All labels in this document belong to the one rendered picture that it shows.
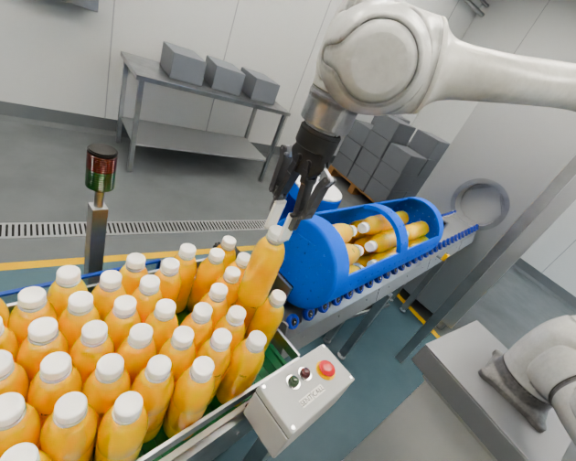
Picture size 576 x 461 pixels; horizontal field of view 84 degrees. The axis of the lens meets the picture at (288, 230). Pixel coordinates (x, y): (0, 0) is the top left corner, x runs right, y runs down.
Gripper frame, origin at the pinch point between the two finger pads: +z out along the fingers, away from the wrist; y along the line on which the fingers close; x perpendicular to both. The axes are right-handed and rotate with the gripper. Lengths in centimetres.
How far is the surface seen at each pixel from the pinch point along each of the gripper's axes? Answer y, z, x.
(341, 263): -5.7, 13.9, -25.4
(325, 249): -0.5, 12.4, -22.8
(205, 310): -0.6, 20.9, 12.7
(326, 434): -29, 132, -76
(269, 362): -9.7, 42.1, -7.8
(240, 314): -4.6, 20.9, 6.1
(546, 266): -73, 105, -539
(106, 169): 37.8, 9.7, 20.1
